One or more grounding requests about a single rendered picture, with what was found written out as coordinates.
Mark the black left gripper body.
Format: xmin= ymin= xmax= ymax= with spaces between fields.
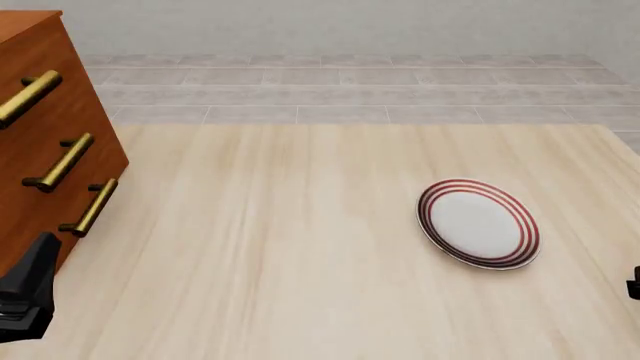
xmin=0 ymin=291 xmax=56 ymax=342

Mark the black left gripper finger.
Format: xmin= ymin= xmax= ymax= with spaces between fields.
xmin=0 ymin=231 xmax=63 ymax=302

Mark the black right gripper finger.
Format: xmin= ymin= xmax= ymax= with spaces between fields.
xmin=626 ymin=264 xmax=640 ymax=302

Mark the wooden cabinet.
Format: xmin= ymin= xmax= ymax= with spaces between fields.
xmin=0 ymin=9 xmax=131 ymax=279

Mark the white plate with red rings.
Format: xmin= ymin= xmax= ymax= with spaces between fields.
xmin=415 ymin=177 xmax=543 ymax=271

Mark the small brass drawer handle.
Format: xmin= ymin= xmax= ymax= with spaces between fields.
xmin=57 ymin=177 xmax=120 ymax=238

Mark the medium brass drawer handle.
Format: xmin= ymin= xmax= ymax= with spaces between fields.
xmin=21 ymin=132 xmax=96 ymax=194

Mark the large brass drawer handle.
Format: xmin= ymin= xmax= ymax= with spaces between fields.
xmin=0 ymin=69 xmax=64 ymax=131

